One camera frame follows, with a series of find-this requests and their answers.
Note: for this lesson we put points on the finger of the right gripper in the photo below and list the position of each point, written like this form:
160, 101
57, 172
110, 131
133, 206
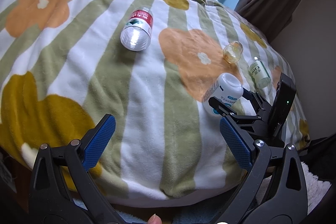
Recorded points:
224, 110
258, 102

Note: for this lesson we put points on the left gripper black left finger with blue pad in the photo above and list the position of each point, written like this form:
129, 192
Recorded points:
50, 200

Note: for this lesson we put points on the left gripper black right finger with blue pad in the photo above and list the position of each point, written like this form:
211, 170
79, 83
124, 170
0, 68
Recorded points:
273, 189

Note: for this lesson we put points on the white cup with barcode label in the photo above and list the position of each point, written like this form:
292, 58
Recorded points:
227, 88

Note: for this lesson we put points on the green and white label cup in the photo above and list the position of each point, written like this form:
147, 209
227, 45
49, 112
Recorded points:
259, 73

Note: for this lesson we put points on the clear orange plastic cup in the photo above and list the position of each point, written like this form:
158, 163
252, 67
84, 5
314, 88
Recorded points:
233, 52

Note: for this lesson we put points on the red and white label cup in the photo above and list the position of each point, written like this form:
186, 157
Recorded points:
136, 34

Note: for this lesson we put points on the operator thumb tip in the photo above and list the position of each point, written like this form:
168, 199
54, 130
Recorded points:
154, 219

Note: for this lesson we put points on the light blue fuzzy towel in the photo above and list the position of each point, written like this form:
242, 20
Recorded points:
316, 188

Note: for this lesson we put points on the floral striped fleece blanket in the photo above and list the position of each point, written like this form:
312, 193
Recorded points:
63, 67

